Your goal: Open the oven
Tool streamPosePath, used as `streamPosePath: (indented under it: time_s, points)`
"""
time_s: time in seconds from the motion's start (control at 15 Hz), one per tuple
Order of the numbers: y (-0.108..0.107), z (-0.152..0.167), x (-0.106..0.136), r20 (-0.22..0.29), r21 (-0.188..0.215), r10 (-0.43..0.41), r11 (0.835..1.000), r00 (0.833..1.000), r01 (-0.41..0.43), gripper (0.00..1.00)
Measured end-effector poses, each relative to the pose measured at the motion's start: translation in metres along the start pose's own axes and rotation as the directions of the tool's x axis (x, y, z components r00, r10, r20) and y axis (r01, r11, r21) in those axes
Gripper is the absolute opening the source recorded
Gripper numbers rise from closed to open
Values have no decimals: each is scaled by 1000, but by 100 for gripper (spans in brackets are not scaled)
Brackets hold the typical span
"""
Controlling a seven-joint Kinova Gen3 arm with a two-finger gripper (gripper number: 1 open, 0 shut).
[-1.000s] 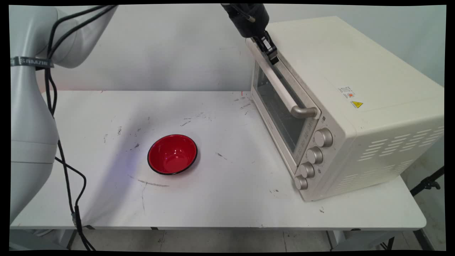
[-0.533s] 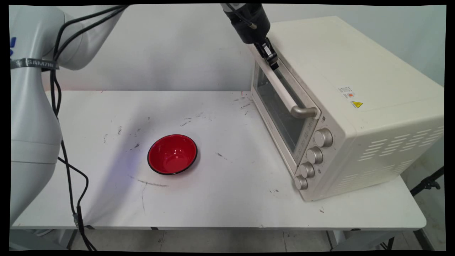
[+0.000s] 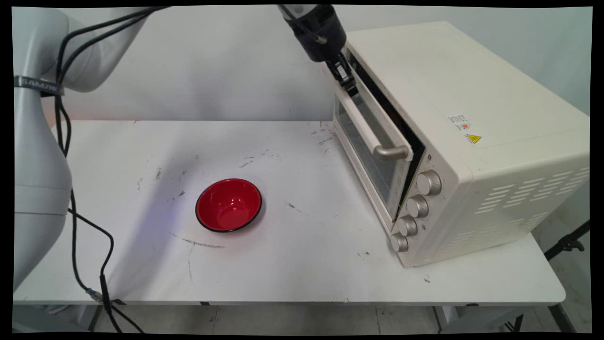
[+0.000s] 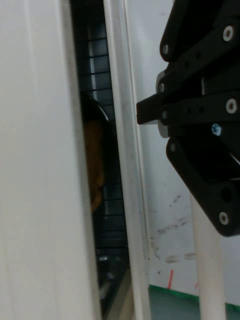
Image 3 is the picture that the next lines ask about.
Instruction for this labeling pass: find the glass oven door with handle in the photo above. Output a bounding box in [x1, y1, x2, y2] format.
[333, 71, 415, 222]

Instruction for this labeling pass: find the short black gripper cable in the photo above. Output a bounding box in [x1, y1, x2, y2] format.
[281, 6, 327, 45]

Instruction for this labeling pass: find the grey velcro strap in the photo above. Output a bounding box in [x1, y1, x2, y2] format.
[14, 76, 65, 98]

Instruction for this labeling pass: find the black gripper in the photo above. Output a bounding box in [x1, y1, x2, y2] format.
[285, 6, 359, 98]

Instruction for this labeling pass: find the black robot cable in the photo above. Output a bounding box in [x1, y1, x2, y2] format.
[54, 6, 170, 304]
[54, 6, 163, 334]

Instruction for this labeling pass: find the red bowl with black rim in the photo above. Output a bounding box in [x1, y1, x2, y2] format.
[195, 178, 263, 233]

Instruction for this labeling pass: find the cream toaster oven body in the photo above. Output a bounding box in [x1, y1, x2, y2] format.
[330, 21, 590, 269]

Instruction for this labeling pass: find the black tripod stand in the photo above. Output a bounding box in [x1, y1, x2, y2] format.
[544, 220, 590, 261]

